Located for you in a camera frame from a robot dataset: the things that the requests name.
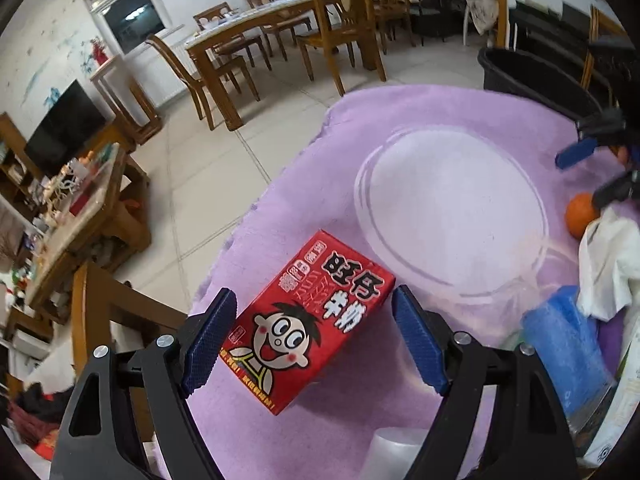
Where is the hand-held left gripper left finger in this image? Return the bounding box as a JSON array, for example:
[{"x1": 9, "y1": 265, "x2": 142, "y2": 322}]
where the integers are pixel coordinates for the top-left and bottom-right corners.
[{"x1": 50, "y1": 287, "x2": 237, "y2": 480}]

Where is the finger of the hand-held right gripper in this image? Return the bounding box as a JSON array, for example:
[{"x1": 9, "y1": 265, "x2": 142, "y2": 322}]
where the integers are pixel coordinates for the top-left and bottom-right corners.
[
  {"x1": 590, "y1": 170, "x2": 640, "y2": 209},
  {"x1": 555, "y1": 107, "x2": 631, "y2": 170}
]

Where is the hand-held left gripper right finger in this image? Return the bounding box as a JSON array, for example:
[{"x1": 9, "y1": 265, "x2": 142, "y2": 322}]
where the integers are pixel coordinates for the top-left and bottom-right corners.
[{"x1": 392, "y1": 285, "x2": 583, "y2": 480}]

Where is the black trash bin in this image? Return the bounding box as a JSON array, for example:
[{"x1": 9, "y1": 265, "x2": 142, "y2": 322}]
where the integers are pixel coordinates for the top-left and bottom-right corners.
[{"x1": 477, "y1": 46, "x2": 606, "y2": 121}]

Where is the red milk carton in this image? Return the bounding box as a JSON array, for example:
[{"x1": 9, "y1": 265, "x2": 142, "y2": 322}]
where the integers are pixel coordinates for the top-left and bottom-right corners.
[{"x1": 217, "y1": 229, "x2": 398, "y2": 416}]

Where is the clear plastic cup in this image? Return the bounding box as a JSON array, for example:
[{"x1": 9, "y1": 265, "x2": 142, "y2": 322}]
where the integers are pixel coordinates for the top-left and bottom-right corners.
[{"x1": 367, "y1": 427, "x2": 431, "y2": 480}]

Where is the blue tissue packet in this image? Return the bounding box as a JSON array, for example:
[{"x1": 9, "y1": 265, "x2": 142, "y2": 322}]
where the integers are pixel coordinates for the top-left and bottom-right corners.
[{"x1": 520, "y1": 285, "x2": 618, "y2": 436}]

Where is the orange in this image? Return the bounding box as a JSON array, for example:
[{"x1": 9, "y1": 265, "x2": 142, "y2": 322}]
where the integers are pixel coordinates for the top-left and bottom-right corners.
[{"x1": 565, "y1": 192, "x2": 601, "y2": 240}]

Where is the white crumpled tissue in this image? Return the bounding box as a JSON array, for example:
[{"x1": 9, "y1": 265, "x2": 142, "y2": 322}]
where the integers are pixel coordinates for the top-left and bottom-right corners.
[{"x1": 577, "y1": 205, "x2": 640, "y2": 321}]

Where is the black cabinet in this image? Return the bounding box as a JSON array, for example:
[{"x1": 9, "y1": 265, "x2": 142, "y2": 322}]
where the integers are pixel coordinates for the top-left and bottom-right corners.
[{"x1": 510, "y1": 0, "x2": 631, "y2": 61}]

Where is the clear glass plate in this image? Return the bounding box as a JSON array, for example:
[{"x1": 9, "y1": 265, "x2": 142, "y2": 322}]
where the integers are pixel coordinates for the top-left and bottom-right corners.
[{"x1": 352, "y1": 125, "x2": 551, "y2": 301}]

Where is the white plastic chair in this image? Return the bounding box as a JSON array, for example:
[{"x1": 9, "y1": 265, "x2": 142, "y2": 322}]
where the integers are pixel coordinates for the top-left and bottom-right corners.
[{"x1": 462, "y1": 0, "x2": 501, "y2": 43}]

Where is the wooden coffee table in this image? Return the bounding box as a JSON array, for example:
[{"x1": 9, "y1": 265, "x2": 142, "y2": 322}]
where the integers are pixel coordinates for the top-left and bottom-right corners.
[{"x1": 22, "y1": 142, "x2": 151, "y2": 311}]

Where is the purple cloth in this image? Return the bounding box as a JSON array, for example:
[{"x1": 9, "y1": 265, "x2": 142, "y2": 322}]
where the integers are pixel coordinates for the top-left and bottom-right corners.
[{"x1": 150, "y1": 84, "x2": 640, "y2": 480}]

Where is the black television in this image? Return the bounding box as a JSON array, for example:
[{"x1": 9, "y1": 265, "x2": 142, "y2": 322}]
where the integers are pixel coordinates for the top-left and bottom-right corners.
[{"x1": 25, "y1": 79, "x2": 108, "y2": 176}]

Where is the wooden plant stand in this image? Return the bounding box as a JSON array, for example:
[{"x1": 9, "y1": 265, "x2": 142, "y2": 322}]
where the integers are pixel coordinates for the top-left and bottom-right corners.
[{"x1": 89, "y1": 55, "x2": 163, "y2": 146}]

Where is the wooden bookshelf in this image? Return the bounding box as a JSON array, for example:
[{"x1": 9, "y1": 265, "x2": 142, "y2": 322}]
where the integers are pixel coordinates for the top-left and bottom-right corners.
[{"x1": 0, "y1": 112, "x2": 48, "y2": 226}]

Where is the wooden dining table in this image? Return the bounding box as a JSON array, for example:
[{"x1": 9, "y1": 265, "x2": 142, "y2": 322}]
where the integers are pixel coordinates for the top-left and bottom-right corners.
[{"x1": 185, "y1": 0, "x2": 386, "y2": 131}]

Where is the window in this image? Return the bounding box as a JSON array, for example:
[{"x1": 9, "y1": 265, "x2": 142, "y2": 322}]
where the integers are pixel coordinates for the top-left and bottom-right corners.
[{"x1": 82, "y1": 0, "x2": 168, "y2": 56}]

